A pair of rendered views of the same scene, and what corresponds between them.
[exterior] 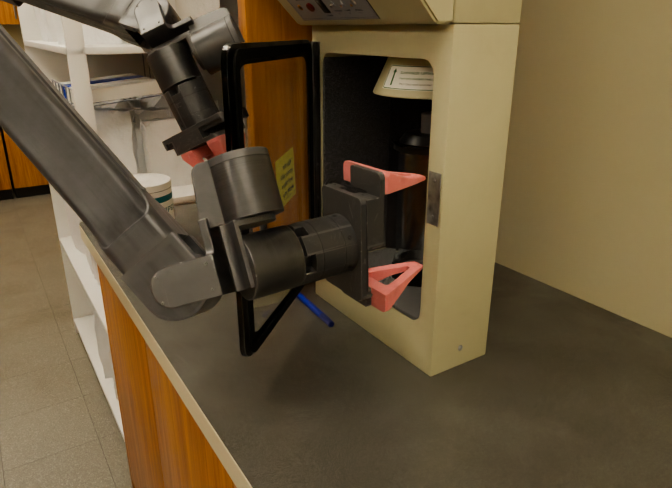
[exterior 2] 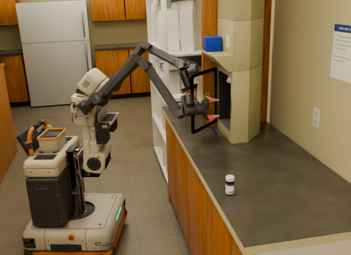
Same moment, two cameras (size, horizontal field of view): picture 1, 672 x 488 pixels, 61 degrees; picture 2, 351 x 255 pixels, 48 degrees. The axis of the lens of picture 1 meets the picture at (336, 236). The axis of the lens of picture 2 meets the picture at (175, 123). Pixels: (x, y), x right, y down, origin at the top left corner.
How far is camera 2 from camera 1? 1.83 m
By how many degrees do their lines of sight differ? 21
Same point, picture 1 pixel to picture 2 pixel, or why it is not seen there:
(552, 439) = (246, 153)
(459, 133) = (235, 91)
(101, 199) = (168, 100)
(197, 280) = (179, 112)
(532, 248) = (281, 123)
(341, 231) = (201, 107)
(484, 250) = (244, 116)
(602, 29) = (290, 65)
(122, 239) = (170, 105)
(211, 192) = (183, 100)
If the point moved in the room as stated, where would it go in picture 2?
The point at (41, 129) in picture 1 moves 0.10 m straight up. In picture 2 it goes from (161, 89) to (161, 73)
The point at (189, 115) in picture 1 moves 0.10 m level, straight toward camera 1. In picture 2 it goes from (186, 84) to (184, 88)
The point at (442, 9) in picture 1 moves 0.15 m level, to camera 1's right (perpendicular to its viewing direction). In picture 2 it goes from (229, 69) to (254, 70)
